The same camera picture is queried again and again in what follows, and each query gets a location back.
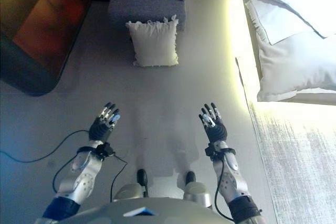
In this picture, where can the grey robot torso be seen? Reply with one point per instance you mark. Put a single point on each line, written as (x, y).
(110, 213)

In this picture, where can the bed with white bedding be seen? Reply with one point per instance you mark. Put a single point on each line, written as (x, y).
(296, 37)

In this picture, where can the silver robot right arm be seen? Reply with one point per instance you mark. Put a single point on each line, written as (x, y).
(233, 182)

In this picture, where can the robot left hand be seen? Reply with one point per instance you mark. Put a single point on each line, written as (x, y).
(101, 130)

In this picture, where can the robot right leg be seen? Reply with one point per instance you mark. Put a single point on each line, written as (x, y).
(197, 192)

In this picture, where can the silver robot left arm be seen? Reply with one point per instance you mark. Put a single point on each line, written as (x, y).
(84, 176)

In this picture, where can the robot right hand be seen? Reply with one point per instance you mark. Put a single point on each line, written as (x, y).
(217, 130)

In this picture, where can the white fringed cushion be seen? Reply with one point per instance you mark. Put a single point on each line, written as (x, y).
(155, 43)

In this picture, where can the robot leg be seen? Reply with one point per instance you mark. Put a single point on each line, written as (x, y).
(197, 192)
(131, 190)

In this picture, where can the robot left leg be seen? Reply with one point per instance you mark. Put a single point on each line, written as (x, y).
(131, 190)

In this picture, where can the reddish brown wooden cabinet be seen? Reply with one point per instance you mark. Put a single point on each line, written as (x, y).
(34, 24)

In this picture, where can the grey fabric armchair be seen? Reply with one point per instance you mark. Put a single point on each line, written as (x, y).
(149, 1)

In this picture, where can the illuminated bed frame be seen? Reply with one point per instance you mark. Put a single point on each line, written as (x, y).
(240, 37)

